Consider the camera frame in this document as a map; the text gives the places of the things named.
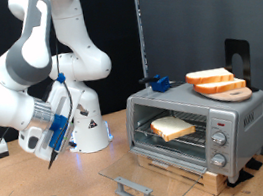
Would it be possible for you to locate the toy bread slice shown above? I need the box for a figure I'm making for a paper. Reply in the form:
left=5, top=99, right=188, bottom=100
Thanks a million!
left=192, top=75, right=249, bottom=98
left=184, top=65, right=236, bottom=90
left=148, top=111, right=199, bottom=145

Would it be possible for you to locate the grey backdrop curtain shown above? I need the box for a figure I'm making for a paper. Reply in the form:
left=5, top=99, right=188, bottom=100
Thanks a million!
left=136, top=0, right=263, bottom=196

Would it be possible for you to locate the small wooden serving board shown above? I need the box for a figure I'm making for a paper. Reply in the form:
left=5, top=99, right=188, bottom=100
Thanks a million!
left=201, top=84, right=254, bottom=108

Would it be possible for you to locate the silver toaster oven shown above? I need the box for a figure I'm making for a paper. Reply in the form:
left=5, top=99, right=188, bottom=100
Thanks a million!
left=118, top=67, right=263, bottom=196

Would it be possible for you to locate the wire oven rack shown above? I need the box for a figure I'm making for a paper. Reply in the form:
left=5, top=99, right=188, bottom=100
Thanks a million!
left=133, top=103, right=213, bottom=158

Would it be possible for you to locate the blue printed spatula grip block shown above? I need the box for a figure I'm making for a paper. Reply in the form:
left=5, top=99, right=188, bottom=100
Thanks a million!
left=149, top=72, right=172, bottom=94

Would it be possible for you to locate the black metal bookend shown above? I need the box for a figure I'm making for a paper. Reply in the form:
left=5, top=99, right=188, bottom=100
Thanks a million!
left=221, top=35, right=260, bottom=96

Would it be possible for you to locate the black foam pad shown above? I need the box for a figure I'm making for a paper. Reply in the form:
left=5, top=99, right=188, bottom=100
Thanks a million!
left=224, top=167, right=256, bottom=189
left=244, top=156, right=263, bottom=173

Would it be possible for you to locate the metal spatula with black handle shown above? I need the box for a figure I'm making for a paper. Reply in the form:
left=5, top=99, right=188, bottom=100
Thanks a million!
left=137, top=70, right=188, bottom=94

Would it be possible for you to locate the wooden slatted riser block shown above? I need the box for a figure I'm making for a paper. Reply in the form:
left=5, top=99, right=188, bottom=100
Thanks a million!
left=136, top=140, right=231, bottom=196

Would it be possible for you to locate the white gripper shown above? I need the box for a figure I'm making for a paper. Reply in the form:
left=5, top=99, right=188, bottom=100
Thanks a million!
left=9, top=77, right=97, bottom=167

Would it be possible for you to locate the silver oven knob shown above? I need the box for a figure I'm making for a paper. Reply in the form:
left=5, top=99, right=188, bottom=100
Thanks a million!
left=209, top=151, right=228, bottom=170
left=209, top=130, right=229, bottom=148

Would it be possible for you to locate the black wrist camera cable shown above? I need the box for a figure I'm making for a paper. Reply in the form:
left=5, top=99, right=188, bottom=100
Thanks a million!
left=33, top=77, right=85, bottom=171

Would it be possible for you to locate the black backdrop curtain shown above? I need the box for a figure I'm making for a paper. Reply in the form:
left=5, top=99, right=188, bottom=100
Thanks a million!
left=0, top=0, right=158, bottom=144

